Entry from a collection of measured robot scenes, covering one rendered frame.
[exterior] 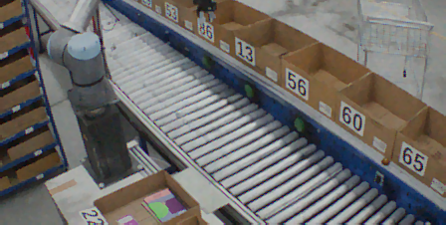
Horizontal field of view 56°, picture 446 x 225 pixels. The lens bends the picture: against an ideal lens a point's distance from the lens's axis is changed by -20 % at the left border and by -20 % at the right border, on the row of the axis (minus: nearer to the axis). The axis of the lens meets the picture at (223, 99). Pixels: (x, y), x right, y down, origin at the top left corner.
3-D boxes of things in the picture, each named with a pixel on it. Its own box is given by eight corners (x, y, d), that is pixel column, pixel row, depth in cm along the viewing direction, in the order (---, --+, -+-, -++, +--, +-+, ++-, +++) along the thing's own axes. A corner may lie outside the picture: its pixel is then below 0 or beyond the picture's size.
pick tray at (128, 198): (97, 216, 201) (91, 201, 196) (167, 184, 219) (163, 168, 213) (126, 256, 182) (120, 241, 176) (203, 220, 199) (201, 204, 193)
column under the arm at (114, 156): (101, 190, 216) (83, 133, 198) (80, 161, 234) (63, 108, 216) (145, 169, 228) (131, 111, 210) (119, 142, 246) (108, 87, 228)
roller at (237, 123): (176, 153, 244) (175, 145, 242) (262, 112, 268) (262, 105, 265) (182, 159, 241) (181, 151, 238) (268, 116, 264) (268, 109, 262)
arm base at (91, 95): (77, 111, 198) (72, 91, 192) (69, 91, 212) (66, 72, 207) (115, 99, 204) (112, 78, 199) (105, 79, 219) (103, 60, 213)
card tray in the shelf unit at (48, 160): (20, 181, 310) (15, 171, 304) (10, 159, 331) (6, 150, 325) (61, 161, 329) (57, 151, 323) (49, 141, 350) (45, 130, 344)
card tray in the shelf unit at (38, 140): (11, 161, 299) (6, 150, 293) (3, 139, 320) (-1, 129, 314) (54, 140, 317) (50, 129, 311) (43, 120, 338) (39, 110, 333)
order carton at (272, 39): (233, 58, 281) (231, 31, 272) (274, 42, 294) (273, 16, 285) (280, 88, 253) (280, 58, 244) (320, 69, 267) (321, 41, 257)
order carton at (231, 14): (194, 35, 308) (192, 11, 299) (233, 21, 322) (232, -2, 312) (233, 58, 281) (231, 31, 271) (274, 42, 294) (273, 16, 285)
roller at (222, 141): (184, 160, 240) (182, 152, 237) (270, 118, 263) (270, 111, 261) (189, 166, 236) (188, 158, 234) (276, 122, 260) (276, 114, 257)
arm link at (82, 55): (84, 88, 194) (78, 50, 184) (65, 76, 203) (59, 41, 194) (111, 72, 203) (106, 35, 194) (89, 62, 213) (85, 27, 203)
